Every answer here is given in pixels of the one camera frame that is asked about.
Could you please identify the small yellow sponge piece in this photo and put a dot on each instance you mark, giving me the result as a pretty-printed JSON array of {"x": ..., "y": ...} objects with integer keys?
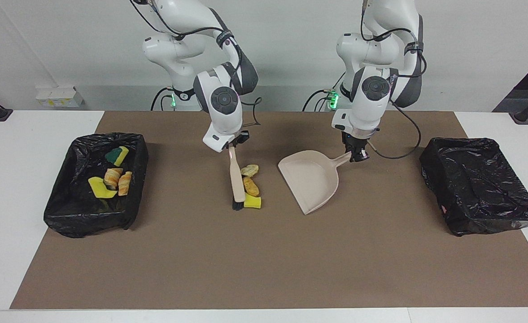
[{"x": 253, "y": 202}]

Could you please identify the black bag lined bin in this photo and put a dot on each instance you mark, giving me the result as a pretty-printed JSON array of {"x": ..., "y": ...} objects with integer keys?
[
  {"x": 474, "y": 184},
  {"x": 80, "y": 211}
]

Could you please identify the beige brush with black bristles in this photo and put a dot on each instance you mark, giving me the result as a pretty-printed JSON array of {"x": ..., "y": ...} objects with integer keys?
[{"x": 237, "y": 179}]

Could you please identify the brown bread roll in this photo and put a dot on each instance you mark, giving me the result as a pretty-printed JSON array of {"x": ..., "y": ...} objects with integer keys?
[{"x": 251, "y": 186}]

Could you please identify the large yellow sponge piece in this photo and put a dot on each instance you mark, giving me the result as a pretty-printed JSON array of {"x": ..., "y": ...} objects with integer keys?
[{"x": 98, "y": 187}]

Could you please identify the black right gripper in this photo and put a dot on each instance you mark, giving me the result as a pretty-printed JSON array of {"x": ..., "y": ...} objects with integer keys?
[{"x": 241, "y": 137}]

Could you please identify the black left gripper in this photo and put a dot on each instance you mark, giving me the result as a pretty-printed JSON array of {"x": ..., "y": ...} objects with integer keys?
[{"x": 355, "y": 140}]

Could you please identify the beige plastic dustpan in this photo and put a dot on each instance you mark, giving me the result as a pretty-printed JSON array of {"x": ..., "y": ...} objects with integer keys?
[{"x": 313, "y": 179}]

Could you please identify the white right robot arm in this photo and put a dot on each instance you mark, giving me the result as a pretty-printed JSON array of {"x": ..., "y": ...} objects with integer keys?
[{"x": 223, "y": 107}]

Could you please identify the striped croissant piece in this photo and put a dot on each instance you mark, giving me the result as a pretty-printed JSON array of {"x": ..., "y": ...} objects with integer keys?
[{"x": 112, "y": 177}]

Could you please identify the white wall socket box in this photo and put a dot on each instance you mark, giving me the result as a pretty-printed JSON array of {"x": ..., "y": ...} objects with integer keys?
[{"x": 57, "y": 96}]

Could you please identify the green and yellow sponge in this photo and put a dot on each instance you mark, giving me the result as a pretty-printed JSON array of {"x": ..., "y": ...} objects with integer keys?
[{"x": 116, "y": 155}]

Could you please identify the pale flaky pastry piece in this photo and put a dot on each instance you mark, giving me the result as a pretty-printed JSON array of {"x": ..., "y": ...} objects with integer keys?
[
  {"x": 125, "y": 183},
  {"x": 249, "y": 170}
]

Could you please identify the brown table mat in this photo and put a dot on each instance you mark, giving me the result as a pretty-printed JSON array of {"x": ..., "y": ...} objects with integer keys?
[{"x": 201, "y": 269}]

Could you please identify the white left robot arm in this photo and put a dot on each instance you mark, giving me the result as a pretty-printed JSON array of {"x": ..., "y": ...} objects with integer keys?
[{"x": 371, "y": 112}]

